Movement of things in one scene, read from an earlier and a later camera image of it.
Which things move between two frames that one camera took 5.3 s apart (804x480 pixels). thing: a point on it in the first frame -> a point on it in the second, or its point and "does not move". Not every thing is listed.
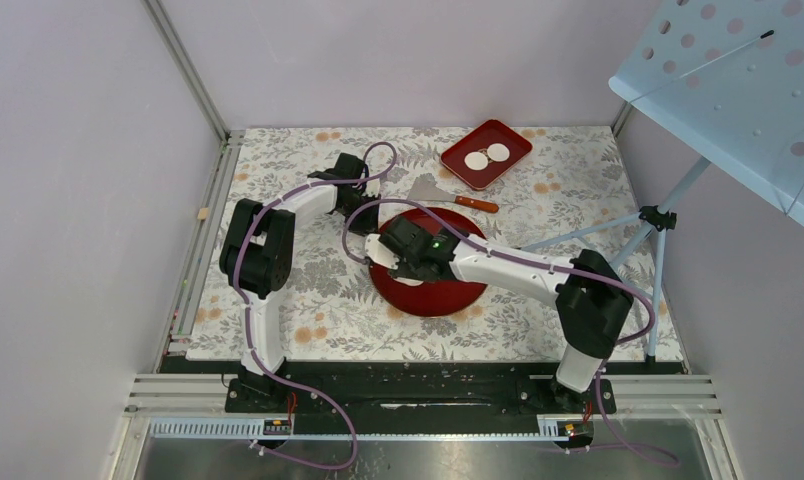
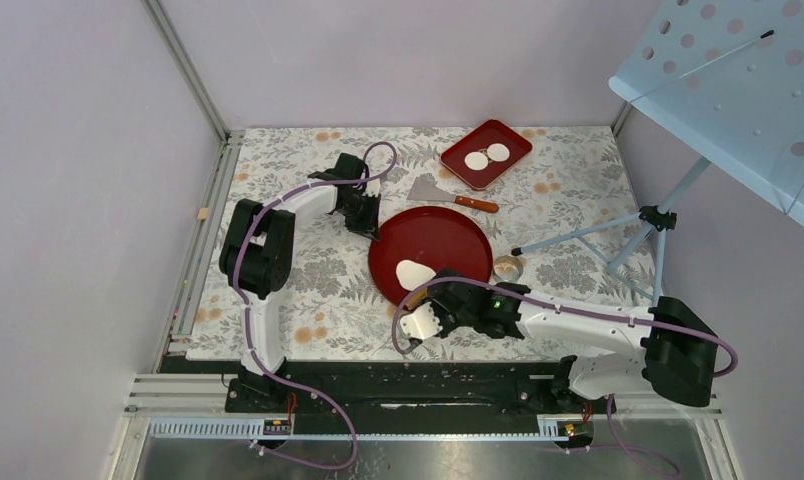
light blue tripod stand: [659, 218] does not move
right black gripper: [403, 272] -> [439, 311]
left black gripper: [367, 225] does not move
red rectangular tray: [486, 153] does not move
